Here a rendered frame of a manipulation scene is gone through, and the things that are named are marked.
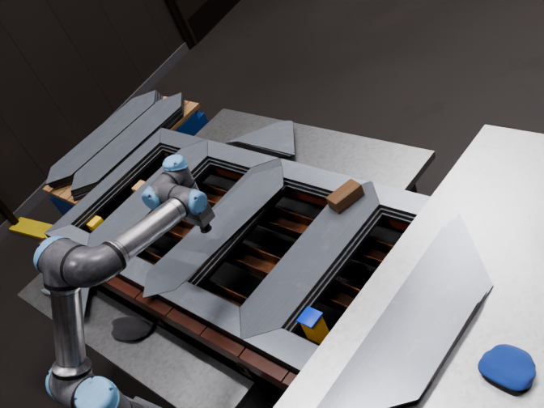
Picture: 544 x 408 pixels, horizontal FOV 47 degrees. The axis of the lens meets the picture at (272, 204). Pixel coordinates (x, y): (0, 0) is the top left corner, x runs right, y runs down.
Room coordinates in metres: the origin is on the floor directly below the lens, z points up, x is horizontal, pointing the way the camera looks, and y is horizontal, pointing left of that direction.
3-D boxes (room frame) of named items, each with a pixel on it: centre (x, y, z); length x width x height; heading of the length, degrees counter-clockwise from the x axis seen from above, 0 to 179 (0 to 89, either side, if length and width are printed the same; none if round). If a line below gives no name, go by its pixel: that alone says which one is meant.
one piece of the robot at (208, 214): (1.78, 0.23, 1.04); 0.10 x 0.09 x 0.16; 128
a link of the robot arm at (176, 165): (1.78, 0.24, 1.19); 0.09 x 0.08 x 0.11; 130
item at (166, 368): (1.75, 0.74, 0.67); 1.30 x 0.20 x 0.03; 34
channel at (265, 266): (1.86, 0.22, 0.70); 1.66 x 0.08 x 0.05; 34
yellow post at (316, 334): (1.24, 0.04, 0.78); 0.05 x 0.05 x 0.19; 34
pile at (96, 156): (2.86, 0.56, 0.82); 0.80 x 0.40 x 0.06; 124
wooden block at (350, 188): (1.67, -0.24, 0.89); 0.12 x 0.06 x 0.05; 109
